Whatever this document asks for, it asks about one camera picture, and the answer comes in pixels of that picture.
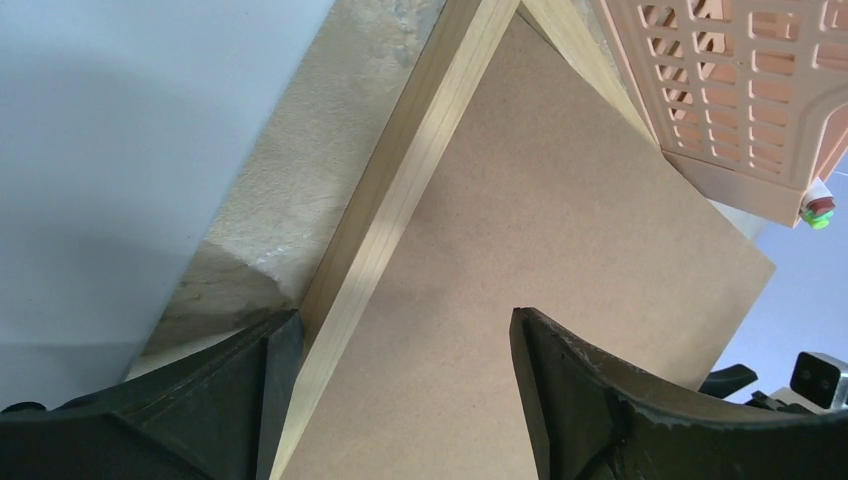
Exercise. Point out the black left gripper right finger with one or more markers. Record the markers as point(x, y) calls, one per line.
point(592, 415)

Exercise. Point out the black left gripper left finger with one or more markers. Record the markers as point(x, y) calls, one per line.
point(216, 414)

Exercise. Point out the brown frame backing board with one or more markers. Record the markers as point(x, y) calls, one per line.
point(546, 198)

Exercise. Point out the wooden picture frame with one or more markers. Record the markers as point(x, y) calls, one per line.
point(421, 126)

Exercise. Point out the green white item in organizer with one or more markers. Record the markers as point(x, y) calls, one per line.
point(818, 205)

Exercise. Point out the orange plastic file organizer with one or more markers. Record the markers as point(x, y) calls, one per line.
point(746, 99)

